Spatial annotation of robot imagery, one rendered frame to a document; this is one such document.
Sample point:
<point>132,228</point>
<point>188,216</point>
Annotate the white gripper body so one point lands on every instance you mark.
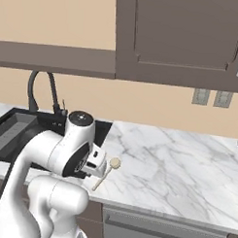
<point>96,168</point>

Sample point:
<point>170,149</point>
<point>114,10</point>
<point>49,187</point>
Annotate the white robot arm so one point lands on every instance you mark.
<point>42,154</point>

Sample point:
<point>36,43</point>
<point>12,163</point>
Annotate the beige dish brush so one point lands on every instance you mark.
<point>115,163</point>

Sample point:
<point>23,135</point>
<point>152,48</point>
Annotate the black sink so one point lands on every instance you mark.
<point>13,133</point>

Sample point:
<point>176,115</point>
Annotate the grey dishwasher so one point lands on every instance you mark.
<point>136,231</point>

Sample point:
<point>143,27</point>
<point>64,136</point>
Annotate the black tap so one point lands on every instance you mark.
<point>32,88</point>

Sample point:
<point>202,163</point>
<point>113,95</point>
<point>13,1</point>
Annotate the brown low wall cabinet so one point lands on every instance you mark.
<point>55,58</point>

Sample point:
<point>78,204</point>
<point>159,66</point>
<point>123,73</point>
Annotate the grey wall socket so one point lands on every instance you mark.
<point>200,96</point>
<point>223,99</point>

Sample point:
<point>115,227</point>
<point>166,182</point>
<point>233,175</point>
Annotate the brown wall cabinet door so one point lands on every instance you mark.
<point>182,32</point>

